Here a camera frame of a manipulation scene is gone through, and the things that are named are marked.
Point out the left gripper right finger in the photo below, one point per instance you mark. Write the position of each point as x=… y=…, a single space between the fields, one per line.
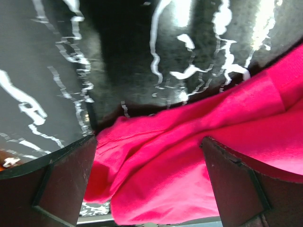
x=250 y=193

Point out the magenta t shirt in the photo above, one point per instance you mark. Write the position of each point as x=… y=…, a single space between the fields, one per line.
x=152 y=169

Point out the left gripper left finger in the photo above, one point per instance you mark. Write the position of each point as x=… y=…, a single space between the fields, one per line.
x=48 y=191

